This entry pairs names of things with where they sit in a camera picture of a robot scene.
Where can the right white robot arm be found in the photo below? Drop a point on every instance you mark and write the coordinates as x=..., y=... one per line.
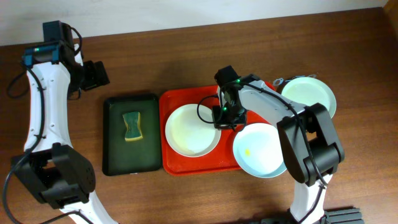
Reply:
x=310, y=145

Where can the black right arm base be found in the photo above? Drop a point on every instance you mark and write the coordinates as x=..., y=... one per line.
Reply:
x=347, y=215

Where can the dark green tray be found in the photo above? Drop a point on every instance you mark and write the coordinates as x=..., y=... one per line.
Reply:
x=129, y=157

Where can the white cream plate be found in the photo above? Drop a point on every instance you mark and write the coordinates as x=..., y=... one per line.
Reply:
x=188, y=133

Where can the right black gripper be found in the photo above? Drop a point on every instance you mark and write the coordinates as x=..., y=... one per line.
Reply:
x=224, y=123

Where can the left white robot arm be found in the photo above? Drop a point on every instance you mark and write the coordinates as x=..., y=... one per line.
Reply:
x=50, y=169

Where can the red plastic tray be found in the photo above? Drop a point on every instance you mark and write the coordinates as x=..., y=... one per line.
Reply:
x=220, y=159

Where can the pale green plate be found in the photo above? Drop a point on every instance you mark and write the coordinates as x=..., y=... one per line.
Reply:
x=308, y=91

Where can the green yellow sponge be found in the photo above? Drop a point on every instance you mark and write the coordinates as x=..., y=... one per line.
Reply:
x=132, y=121

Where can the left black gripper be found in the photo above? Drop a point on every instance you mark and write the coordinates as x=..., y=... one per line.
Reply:
x=100, y=74

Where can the light blue plate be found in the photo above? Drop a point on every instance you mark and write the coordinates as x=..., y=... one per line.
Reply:
x=258, y=152

